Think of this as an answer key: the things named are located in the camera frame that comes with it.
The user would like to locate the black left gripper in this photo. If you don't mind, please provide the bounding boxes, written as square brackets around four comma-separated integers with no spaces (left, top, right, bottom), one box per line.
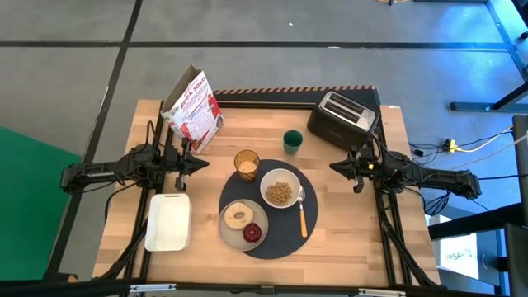
[164,138,210,191]

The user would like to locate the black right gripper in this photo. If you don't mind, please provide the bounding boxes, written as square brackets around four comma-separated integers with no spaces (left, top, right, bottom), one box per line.
[328,144,387,194]

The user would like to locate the white red cereal box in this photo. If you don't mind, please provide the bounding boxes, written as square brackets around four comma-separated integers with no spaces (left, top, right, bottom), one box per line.
[160,64,226,154]

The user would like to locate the sliced bagel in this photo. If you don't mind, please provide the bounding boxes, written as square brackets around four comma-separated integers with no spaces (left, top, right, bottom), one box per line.
[224,201,255,230]

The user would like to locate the spoon with wooden handle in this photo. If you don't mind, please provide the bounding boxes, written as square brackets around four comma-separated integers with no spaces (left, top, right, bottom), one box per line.
[296,185,309,239]

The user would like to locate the black toaster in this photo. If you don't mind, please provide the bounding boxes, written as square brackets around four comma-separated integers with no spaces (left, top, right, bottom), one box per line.
[306,90,380,153]

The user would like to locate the amber transparent plastic cup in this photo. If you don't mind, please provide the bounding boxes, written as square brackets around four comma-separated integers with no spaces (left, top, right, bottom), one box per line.
[233,148,261,184]

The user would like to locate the teal cup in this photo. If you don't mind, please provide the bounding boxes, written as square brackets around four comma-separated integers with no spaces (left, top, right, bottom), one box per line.
[282,130,304,156]

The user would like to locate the white rectangular tray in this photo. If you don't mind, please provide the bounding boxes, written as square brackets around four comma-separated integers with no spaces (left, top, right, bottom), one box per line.
[144,192,193,252]

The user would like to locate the white plate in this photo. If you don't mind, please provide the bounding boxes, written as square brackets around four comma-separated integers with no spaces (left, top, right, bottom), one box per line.
[259,167,302,210]

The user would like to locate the brown cereal pieces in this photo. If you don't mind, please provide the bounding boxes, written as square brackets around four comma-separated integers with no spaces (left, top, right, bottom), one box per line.
[266,181,293,206]

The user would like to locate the beige ceramic plate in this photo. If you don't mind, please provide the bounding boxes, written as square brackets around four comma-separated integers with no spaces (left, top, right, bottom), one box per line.
[218,199,270,252]

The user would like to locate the dark round woven placemat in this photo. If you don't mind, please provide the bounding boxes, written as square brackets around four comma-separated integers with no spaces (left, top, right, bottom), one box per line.
[218,158,319,260]

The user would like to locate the black yellow hazard stripe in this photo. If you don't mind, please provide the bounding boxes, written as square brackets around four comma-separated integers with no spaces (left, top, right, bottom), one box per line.
[214,85,377,96]

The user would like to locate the white printed sign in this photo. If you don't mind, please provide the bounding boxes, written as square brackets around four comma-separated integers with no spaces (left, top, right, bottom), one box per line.
[438,233,480,281]

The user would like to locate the green floor mat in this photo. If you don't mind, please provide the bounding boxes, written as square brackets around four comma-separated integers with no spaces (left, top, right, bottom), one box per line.
[0,125,83,281]

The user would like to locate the black table frame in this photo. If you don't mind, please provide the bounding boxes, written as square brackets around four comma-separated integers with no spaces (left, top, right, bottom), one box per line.
[92,86,441,290]

